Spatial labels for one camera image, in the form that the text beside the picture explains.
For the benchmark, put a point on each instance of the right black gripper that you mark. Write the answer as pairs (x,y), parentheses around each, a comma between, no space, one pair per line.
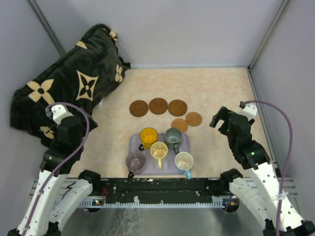
(222,114)

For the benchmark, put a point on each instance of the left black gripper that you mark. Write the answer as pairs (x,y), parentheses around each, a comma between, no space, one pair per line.
(84,127)

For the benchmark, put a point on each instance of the light brown coaster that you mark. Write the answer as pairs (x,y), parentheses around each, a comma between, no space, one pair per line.
(180,124)
(193,119)

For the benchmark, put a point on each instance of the dark brown coaster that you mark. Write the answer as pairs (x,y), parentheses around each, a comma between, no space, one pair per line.
(158,106)
(177,108)
(138,108)

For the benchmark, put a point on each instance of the yellow glass mug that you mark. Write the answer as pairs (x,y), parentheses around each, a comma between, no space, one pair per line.
(148,136)

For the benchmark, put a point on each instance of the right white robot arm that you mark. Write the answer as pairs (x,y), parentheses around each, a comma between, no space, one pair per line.
(270,204)

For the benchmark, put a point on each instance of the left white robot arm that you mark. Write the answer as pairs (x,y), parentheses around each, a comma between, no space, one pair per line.
(43,217)

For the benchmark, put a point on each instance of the grey ceramic mug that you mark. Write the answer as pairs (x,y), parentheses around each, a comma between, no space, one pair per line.
(173,138)

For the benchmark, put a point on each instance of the black floral plush blanket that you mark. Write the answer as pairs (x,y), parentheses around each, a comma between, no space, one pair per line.
(83,76)

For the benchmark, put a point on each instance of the purple glass mug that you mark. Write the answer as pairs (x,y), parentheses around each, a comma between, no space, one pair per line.
(136,163)

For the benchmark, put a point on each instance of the cream yellow mug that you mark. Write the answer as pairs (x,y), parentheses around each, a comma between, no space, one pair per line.
(159,153)

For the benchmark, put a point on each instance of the lavender plastic tray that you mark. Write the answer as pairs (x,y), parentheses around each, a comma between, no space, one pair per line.
(151,166)

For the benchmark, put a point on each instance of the white mug blue handle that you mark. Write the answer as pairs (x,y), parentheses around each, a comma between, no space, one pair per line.
(184,161)

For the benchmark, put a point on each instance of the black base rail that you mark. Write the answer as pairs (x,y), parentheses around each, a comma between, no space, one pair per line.
(161,190)

